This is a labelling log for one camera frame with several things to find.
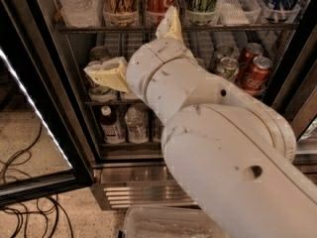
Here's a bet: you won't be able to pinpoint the front green white soda can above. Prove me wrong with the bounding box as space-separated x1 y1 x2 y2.
85 74 117 102

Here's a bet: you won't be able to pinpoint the green white soda can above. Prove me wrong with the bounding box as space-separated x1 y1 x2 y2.
85 74 117 102
89 46 112 61

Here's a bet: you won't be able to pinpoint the right sliding glass door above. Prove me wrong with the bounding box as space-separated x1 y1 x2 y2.
284 63 317 163

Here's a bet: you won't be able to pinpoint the brown tea bottle bottom shelf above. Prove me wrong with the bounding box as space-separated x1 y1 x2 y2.
101 105 125 144

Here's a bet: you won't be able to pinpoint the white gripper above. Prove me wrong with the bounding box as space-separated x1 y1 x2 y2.
84 6 196 104

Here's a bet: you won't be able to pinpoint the stainless steel fridge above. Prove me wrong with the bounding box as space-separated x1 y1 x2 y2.
6 0 317 211

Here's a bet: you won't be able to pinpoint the clear water bottle bottom shelf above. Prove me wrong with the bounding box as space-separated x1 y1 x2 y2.
125 106 149 144

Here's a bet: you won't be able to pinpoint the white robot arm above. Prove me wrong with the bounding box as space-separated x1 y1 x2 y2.
85 7 317 238

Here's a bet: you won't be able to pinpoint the clear plastic bin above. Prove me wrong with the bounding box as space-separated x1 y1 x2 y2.
122 205 230 238

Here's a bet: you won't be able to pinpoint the red cola can top shelf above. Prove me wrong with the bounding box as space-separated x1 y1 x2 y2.
146 0 177 26

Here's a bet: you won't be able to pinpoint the front red cola can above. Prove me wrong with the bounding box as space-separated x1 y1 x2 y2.
241 57 272 91

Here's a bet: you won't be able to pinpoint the rear red cola can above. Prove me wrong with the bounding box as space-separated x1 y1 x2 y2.
238 43 264 80

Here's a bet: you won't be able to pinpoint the black floor cables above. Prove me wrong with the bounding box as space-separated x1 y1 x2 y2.
0 122 74 238

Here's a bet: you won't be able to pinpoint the rear green white soda can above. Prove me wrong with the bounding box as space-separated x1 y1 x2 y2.
89 46 112 61

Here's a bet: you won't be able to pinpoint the empty white shelf tray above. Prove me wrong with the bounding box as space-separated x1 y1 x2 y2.
120 33 144 102

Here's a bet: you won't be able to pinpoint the orange gold can top shelf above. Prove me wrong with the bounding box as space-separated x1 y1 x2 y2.
103 0 139 27

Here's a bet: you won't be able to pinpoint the open glass fridge door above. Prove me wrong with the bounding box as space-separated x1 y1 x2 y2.
0 0 93 208

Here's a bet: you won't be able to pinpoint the silver can bottom shelf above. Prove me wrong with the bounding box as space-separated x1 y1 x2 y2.
153 116 164 142

